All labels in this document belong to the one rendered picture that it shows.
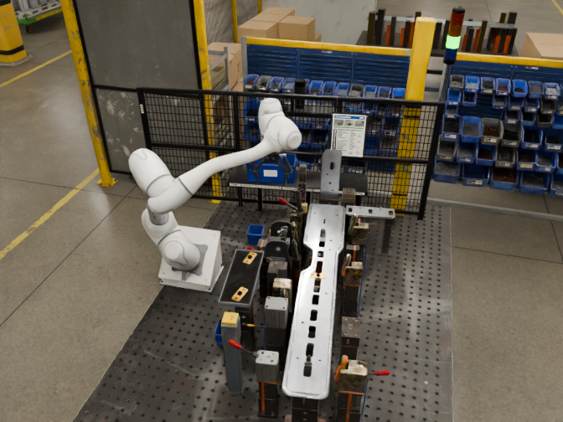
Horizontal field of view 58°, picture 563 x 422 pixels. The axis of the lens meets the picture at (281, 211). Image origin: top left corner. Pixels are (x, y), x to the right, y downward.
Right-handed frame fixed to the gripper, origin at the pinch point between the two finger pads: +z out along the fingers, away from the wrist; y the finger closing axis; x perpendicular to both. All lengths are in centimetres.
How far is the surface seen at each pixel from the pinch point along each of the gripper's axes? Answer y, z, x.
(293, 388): 20, 46, -79
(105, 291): -140, 146, 63
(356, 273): 44, 45, -8
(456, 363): 117, 146, 28
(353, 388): 44, 49, -74
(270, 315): 6, 39, -48
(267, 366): 9, 42, -73
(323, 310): 29, 46, -35
